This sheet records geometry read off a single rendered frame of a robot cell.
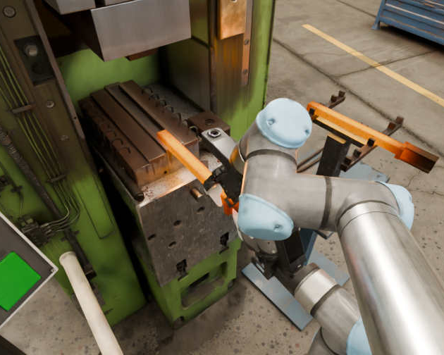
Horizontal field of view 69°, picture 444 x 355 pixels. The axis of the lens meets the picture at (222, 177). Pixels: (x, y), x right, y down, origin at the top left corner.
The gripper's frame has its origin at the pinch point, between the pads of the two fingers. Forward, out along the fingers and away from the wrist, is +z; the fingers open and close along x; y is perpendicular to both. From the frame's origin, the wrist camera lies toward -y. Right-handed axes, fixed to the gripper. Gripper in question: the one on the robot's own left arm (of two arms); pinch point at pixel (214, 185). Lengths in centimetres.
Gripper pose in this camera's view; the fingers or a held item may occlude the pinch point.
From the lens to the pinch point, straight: 76.3
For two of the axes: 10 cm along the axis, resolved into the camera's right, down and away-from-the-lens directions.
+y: 5.2, 8.4, -1.5
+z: -2.9, 3.4, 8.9
